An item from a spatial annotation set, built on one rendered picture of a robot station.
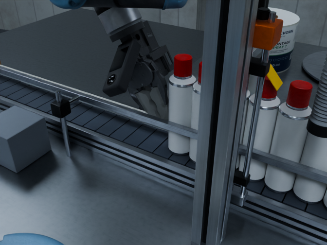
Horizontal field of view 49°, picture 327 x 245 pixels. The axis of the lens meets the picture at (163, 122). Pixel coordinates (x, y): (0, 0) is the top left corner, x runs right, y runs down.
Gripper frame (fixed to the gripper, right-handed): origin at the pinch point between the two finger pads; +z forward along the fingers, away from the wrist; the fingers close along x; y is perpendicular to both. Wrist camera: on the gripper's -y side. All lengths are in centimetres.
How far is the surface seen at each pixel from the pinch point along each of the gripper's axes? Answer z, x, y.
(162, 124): -0.9, -2.8, -3.7
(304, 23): 31, 36, 234
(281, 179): 14.2, -20.9, -2.2
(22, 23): -75, 278, 181
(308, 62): 12, -13, 58
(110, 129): -1.8, 14.3, -1.4
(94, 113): -5.7, 21.0, 2.1
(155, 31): -15, 48, 74
